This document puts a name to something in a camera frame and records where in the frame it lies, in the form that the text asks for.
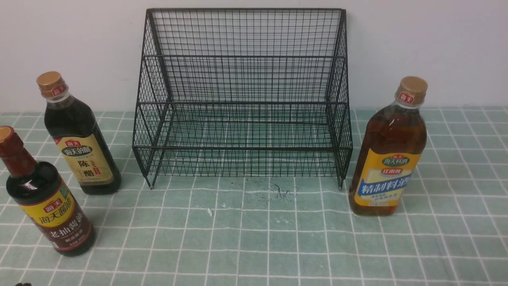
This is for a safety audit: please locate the amber cooking wine bottle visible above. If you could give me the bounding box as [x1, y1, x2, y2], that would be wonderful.
[348, 76, 428, 216]

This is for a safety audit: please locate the dark vinegar bottle gold cap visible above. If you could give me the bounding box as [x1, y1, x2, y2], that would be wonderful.
[36, 71, 121, 195]

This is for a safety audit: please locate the dark soy sauce bottle red neck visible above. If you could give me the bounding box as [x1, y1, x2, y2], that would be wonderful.
[0, 126, 96, 257]

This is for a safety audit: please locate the green checkered tablecloth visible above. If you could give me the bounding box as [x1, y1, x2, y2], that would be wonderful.
[1, 106, 508, 286]

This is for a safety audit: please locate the black wire mesh shelf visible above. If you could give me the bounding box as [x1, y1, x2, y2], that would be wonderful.
[132, 8, 353, 187]

